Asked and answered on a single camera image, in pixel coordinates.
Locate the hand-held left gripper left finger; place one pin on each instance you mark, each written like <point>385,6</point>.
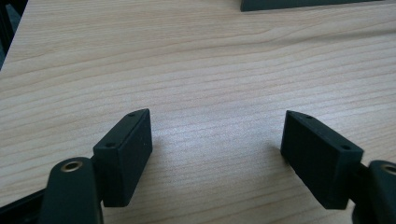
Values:
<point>126,161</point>

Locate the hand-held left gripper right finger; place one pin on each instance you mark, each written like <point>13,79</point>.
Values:
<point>320,161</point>

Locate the dark flat slab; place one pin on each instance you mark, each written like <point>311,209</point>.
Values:
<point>280,4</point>

